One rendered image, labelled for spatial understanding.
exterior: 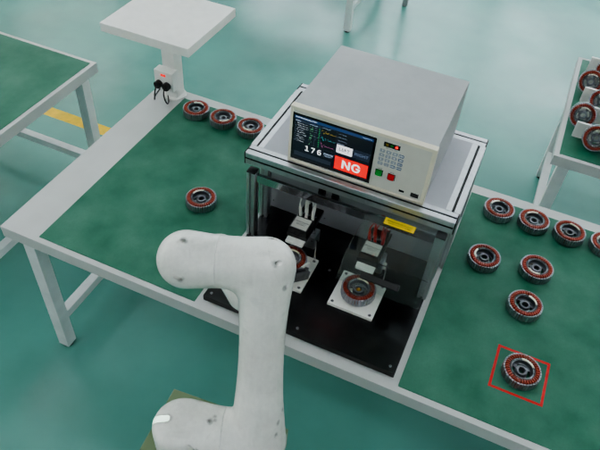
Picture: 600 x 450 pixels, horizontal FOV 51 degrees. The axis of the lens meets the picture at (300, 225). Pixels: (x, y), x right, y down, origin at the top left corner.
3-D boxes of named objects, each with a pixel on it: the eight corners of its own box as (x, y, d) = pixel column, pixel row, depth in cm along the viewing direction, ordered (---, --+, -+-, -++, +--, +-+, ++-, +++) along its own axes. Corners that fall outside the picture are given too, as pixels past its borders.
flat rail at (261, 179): (437, 245, 187) (439, 239, 185) (251, 180, 203) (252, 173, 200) (438, 243, 188) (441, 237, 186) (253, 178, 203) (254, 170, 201)
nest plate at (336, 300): (370, 321, 196) (371, 319, 195) (327, 304, 200) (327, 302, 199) (386, 287, 206) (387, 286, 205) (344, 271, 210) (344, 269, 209)
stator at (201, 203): (220, 209, 230) (220, 202, 227) (191, 217, 226) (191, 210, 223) (210, 189, 237) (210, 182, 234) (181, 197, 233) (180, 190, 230)
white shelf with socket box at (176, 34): (195, 152, 252) (187, 49, 219) (117, 124, 261) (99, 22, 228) (237, 106, 275) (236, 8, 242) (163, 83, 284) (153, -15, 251)
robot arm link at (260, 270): (282, 486, 136) (297, 249, 122) (207, 479, 136) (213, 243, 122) (286, 449, 148) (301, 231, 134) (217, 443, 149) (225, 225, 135)
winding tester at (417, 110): (422, 205, 184) (437, 151, 170) (287, 160, 195) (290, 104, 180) (455, 133, 210) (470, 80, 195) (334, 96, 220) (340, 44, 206)
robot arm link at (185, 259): (211, 294, 124) (216, 231, 124) (146, 288, 124) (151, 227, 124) (225, 286, 142) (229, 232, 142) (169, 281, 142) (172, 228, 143)
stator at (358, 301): (365, 313, 197) (366, 305, 194) (334, 297, 201) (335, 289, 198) (380, 289, 204) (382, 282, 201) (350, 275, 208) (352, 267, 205)
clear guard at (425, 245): (417, 310, 171) (421, 296, 167) (336, 279, 177) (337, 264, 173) (447, 232, 193) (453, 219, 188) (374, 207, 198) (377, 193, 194)
